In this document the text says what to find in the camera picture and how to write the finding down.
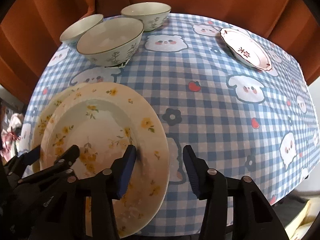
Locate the large floral ceramic bowl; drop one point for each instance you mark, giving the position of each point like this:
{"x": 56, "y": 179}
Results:
{"x": 112, "y": 42}

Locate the yellow floral plate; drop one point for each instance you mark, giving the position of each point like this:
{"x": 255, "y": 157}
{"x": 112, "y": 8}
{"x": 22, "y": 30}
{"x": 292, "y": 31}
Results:
{"x": 102, "y": 119}
{"x": 46, "y": 119}

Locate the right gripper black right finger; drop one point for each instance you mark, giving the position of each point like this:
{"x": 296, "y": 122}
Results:
{"x": 253, "y": 216}

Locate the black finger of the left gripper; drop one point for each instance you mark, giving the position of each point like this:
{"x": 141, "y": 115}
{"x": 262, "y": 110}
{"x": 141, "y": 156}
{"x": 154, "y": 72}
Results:
{"x": 64, "y": 162}
{"x": 17, "y": 165}

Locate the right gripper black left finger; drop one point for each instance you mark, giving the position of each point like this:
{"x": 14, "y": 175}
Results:
{"x": 108, "y": 185}

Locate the white plate with red pattern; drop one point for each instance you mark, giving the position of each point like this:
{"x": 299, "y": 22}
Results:
{"x": 245, "y": 49}

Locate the pile of clothes and bags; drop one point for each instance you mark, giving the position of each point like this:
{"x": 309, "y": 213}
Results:
{"x": 11, "y": 125}

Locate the blue checked cartoon tablecloth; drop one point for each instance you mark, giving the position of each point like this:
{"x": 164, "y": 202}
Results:
{"x": 240, "y": 120}

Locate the orange curtain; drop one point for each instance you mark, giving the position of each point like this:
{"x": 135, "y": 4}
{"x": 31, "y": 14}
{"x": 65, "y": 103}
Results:
{"x": 30, "y": 30}

